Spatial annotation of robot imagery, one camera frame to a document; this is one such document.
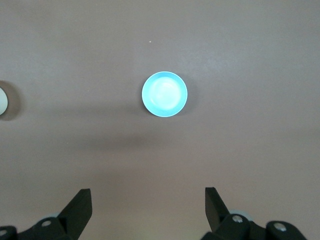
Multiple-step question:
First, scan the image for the white bowl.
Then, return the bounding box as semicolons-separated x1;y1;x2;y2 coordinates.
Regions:
0;87;9;116

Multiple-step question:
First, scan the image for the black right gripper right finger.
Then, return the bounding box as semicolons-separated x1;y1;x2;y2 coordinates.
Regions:
201;186;309;240

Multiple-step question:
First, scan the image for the blue bowl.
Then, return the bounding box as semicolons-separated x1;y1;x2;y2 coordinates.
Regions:
141;71;188;118

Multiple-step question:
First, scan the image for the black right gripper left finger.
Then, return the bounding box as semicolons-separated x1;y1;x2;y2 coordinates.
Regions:
0;188;93;240

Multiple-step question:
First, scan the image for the brown table cover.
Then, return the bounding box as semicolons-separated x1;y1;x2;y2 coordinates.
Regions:
0;0;320;240

